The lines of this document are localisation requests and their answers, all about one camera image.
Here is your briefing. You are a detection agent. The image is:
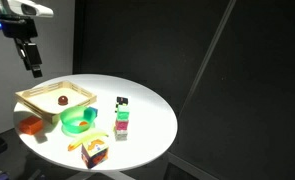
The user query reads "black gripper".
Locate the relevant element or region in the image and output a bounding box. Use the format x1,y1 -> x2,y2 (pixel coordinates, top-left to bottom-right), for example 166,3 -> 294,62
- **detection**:
0,13 -> 44,79

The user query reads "soft multicoloured printed cube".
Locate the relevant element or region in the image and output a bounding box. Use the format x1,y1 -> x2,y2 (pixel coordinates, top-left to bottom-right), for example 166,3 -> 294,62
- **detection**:
80,138 -> 110,169

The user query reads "wooden slatted tray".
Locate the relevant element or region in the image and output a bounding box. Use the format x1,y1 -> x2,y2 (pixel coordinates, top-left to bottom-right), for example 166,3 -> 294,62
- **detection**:
14,80 -> 98,125

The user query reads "orange rectangular block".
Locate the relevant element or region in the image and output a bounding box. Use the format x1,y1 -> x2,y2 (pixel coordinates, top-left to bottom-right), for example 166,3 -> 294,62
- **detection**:
18,115 -> 44,136

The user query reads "small blue block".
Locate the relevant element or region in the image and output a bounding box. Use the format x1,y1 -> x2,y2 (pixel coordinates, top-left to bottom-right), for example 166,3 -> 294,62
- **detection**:
86,106 -> 99,118

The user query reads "small brown ball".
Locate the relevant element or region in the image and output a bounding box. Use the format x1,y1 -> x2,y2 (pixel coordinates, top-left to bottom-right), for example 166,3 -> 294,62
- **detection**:
57,95 -> 70,106

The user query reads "green cup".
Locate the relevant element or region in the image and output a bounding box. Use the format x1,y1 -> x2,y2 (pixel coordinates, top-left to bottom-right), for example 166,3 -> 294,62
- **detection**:
59,105 -> 97,138

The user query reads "yellow toy banana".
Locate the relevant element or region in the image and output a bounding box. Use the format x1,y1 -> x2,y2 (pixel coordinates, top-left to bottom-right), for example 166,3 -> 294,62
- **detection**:
67,129 -> 110,152

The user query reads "black patterned cube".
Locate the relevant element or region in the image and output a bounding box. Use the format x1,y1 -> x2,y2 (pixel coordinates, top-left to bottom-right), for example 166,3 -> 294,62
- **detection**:
115,96 -> 129,108

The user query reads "green cube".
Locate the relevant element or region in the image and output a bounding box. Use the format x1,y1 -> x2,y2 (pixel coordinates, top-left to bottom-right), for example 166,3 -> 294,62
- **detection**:
116,104 -> 130,122

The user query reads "pink cube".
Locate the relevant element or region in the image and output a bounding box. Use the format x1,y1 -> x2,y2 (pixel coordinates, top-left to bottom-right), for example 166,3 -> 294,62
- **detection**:
114,119 -> 130,132

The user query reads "white grey cube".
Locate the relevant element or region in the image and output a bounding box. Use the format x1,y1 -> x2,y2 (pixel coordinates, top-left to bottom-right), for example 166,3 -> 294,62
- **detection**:
113,128 -> 129,142

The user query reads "white table base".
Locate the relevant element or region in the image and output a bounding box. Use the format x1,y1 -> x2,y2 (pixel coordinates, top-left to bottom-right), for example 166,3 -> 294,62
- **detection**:
66,169 -> 135,180

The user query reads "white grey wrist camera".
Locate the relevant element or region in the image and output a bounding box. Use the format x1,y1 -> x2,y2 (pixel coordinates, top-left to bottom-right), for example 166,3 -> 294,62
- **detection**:
3,0 -> 55,19

